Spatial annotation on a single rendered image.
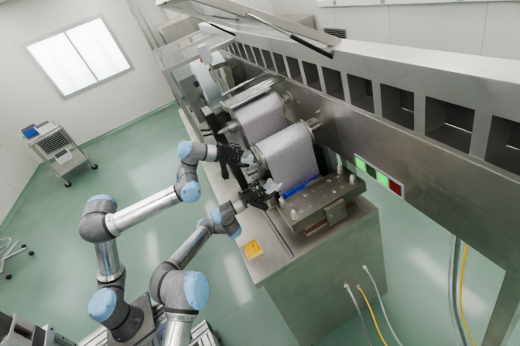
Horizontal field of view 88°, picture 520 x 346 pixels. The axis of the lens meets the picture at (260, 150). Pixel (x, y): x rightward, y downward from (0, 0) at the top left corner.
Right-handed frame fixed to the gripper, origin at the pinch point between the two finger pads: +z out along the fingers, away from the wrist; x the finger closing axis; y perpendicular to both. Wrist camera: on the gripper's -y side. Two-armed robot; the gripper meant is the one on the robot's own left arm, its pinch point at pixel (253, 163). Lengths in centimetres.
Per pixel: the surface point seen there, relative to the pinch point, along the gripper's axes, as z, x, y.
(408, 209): 159, 12, -27
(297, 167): 20.0, -6.8, 4.2
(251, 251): 4.5, -18.5, -36.1
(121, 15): -83, 550, 33
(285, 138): 9.2, -4.3, 16.8
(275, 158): 6.3, -6.7, 7.3
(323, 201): 27.2, -23.8, -3.2
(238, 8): -33, -20, 57
